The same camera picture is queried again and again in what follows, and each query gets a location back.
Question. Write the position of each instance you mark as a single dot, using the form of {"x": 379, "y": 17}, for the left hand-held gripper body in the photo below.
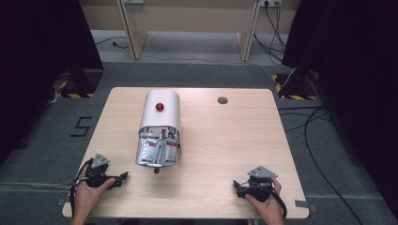
{"x": 97, "y": 175}

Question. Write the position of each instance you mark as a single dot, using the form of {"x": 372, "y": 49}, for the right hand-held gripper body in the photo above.
{"x": 259, "y": 187}

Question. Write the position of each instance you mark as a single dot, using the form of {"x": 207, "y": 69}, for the white rounded storage box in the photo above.
{"x": 167, "y": 115}

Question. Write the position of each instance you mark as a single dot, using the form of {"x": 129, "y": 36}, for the person's right hand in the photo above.
{"x": 270, "y": 206}

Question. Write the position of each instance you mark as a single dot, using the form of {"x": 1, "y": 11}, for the person's left hand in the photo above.
{"x": 86, "y": 197}

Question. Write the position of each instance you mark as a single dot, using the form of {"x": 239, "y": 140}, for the pile of silver packets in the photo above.
{"x": 150, "y": 150}

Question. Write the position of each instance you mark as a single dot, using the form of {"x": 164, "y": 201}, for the hazard-striped stand base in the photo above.
{"x": 79, "y": 90}
{"x": 297, "y": 90}

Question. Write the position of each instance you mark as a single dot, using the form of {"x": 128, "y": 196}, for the grey round table grommet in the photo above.
{"x": 222, "y": 100}

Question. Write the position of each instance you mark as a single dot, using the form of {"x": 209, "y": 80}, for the black curtain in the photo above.
{"x": 37, "y": 62}
{"x": 356, "y": 62}

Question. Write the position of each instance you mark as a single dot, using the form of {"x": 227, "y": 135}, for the light wooden desk frame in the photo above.
{"x": 137, "y": 37}

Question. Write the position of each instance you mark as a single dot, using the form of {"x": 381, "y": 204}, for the white wall power outlet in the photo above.
{"x": 271, "y": 2}

